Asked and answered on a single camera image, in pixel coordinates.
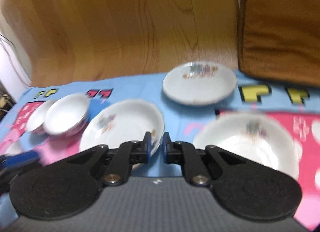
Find white floral plate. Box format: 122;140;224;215
162;61;238;106
193;112;299;179
79;99;165;155

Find white bowl pink flowers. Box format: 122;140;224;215
26;100;56;135

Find white bowl pink pattern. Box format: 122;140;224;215
43;93;90;137

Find blue Peppa Pig blanket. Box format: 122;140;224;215
0;70;320;231

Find wood pattern vinyl sheet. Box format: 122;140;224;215
1;0;239;87

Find brown cushion pad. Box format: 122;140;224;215
238;0;319;87

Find wall cables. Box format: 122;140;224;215
0;33;32;85

